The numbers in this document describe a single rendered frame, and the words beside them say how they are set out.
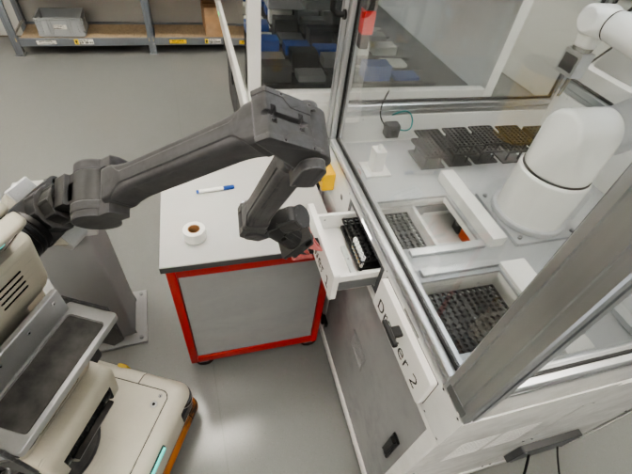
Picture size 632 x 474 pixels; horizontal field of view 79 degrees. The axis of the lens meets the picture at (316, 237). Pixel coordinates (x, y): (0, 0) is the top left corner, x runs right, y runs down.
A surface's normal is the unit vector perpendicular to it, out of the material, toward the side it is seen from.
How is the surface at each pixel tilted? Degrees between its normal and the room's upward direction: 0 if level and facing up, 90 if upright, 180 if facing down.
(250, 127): 46
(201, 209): 0
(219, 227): 0
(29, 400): 0
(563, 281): 90
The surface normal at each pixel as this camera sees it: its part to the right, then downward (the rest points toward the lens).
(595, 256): -0.96, 0.11
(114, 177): -0.46, -0.18
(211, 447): 0.11, -0.69
